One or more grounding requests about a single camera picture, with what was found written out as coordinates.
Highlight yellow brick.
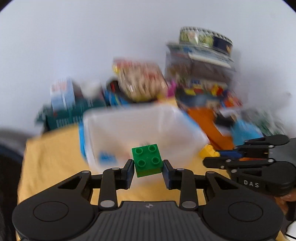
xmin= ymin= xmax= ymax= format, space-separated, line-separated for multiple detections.
xmin=199 ymin=144 xmax=220 ymax=159

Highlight green square brick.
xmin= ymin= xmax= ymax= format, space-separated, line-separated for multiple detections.
xmin=132 ymin=144 xmax=163 ymax=178

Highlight light blue large brick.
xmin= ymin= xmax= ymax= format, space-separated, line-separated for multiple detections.
xmin=98 ymin=151 xmax=117 ymax=165

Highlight person right hand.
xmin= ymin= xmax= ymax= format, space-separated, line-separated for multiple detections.
xmin=275 ymin=190 xmax=295 ymax=221

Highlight blue card box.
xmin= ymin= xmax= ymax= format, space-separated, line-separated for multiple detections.
xmin=230 ymin=120 xmax=263 ymax=146

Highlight white plastic bin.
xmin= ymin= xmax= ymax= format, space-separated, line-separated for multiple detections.
xmin=80 ymin=103 xmax=209 ymax=174

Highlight orange box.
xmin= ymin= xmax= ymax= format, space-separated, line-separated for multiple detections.
xmin=187 ymin=108 xmax=234 ymax=150

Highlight clear bag green pieces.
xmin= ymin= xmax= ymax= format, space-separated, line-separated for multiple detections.
xmin=240 ymin=108 xmax=285 ymax=136

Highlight yellow cloth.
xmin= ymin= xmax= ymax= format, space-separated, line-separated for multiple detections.
xmin=16 ymin=97 xmax=286 ymax=241

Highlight clear toy box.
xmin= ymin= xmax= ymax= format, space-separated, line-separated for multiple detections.
xmin=165 ymin=52 xmax=233 ymax=107

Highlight dark green box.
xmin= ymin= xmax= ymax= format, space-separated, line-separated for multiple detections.
xmin=35 ymin=98 xmax=107 ymax=132

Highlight white bowl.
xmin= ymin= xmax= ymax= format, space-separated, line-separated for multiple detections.
xmin=80 ymin=80 xmax=101 ymax=99

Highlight tissue pack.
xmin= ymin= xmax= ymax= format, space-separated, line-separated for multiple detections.
xmin=50 ymin=78 xmax=75 ymax=111

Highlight snack bag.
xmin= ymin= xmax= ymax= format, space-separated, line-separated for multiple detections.
xmin=112 ymin=59 xmax=169 ymax=102

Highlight stack of books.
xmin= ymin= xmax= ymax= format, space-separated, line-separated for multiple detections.
xmin=166 ymin=42 xmax=234 ymax=69

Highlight round decorated tin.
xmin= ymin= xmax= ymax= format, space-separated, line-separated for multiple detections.
xmin=179 ymin=26 xmax=233 ymax=56

